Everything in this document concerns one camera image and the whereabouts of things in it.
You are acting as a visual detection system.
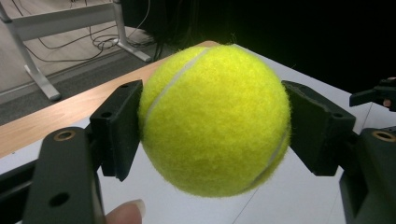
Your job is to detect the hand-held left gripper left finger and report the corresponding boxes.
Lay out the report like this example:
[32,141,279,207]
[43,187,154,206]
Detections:
[89,79,144,182]

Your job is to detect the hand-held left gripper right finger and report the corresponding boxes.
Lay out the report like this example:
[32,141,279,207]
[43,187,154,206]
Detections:
[281,79,358,177]

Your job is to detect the yellow tennis ball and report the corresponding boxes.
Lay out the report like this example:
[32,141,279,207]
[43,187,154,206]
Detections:
[137,43,292,199]

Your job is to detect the wooden table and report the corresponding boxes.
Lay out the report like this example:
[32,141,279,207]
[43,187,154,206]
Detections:
[0,40,220,160]

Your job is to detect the black curtain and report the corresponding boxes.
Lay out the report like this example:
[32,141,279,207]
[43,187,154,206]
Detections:
[120,0,396,94]

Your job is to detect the black floor cable tangle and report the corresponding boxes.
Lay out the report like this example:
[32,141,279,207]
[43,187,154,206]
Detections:
[10,0,157,63]

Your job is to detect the white metal stand frame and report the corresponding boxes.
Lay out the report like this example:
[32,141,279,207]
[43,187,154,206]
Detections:
[0,0,153,102]

